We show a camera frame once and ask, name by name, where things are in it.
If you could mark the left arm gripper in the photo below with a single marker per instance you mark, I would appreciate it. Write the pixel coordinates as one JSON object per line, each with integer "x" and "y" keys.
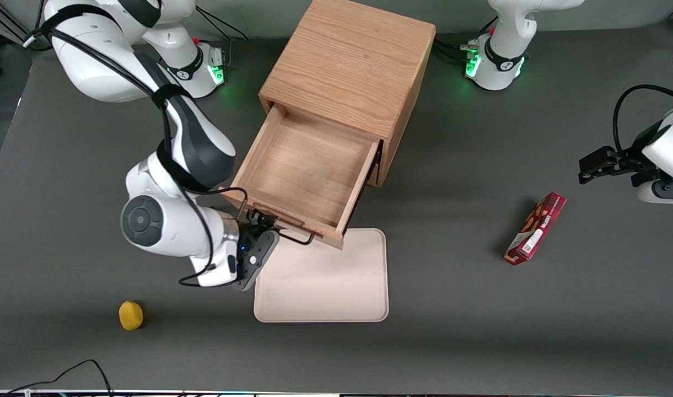
{"x": 629, "y": 160}

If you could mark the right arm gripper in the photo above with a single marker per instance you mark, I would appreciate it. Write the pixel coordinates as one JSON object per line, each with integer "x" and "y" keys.
{"x": 253, "y": 226}

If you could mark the wooden drawer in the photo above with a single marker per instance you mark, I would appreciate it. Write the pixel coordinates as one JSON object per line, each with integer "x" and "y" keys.
{"x": 308, "y": 165}

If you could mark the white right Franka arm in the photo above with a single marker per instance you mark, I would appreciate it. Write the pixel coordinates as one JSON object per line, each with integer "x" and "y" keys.
{"x": 165, "y": 231}

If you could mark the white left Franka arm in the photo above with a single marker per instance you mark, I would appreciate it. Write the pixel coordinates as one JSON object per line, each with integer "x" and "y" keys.
{"x": 501, "y": 71}

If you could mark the wooden drawer cabinet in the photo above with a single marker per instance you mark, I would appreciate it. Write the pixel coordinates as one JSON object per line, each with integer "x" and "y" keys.
{"x": 353, "y": 60}

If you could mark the red snack box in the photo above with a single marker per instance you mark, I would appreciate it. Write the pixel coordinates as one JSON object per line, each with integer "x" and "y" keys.
{"x": 536, "y": 227}

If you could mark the beige rectangular plastic tray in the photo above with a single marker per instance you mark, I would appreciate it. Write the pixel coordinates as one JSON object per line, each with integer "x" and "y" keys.
{"x": 325, "y": 281}

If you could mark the yellow round sponge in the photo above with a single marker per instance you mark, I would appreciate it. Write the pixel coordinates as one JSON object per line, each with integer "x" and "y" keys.
{"x": 130, "y": 315}

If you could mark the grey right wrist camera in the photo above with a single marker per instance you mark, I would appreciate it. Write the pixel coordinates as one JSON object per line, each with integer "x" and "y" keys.
{"x": 257, "y": 257}

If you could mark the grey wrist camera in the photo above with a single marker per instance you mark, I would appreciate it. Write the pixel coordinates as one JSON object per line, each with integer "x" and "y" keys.
{"x": 664, "y": 193}
{"x": 257, "y": 257}

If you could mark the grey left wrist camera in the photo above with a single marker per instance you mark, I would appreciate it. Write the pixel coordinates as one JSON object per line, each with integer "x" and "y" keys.
{"x": 664, "y": 193}

